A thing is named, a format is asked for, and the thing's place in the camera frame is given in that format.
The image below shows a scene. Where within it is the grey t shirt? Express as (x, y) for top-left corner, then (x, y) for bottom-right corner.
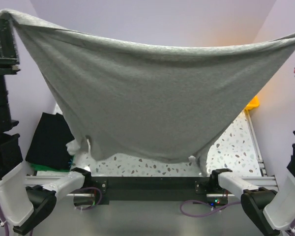
(0, 9), (295, 174)

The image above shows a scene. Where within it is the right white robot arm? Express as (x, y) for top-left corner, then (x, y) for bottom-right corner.
(209, 144), (295, 236)

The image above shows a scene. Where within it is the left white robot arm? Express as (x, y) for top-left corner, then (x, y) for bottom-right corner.
(0, 18), (92, 236)

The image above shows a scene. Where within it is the yellow plastic bin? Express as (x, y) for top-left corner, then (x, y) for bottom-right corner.
(245, 96), (260, 111)

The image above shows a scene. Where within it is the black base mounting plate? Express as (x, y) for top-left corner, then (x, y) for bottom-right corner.
(73, 176), (238, 206)

